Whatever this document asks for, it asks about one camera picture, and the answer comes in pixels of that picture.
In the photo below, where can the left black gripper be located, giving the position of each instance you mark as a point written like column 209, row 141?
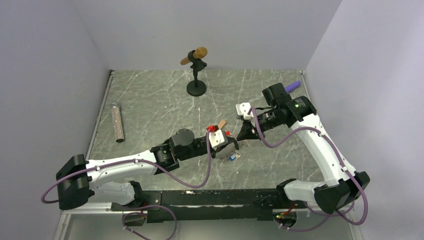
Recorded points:
column 230, row 140

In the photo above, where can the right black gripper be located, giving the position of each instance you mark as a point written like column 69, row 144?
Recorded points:
column 247, row 132

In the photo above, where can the red carabiner keyring with chain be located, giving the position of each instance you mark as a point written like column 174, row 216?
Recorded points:
column 225, row 152

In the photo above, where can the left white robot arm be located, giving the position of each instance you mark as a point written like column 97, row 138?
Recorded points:
column 82, row 181

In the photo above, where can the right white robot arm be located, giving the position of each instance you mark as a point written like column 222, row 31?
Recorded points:
column 342, row 184

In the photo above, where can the peach block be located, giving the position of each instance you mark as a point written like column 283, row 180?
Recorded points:
column 221, row 124

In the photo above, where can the black microphone stand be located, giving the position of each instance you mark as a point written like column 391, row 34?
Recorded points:
column 196, row 88

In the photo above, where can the brown microphone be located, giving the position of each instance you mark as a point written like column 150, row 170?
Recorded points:
column 197, row 54

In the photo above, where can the glitter tube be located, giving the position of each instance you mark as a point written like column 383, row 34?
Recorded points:
column 117, row 122

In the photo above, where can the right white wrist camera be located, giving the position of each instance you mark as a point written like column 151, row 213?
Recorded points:
column 243, row 111

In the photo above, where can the purple cylinder handle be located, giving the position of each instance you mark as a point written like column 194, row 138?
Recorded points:
column 292, row 86

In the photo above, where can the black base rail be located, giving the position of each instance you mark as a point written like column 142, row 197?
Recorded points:
column 261, row 204

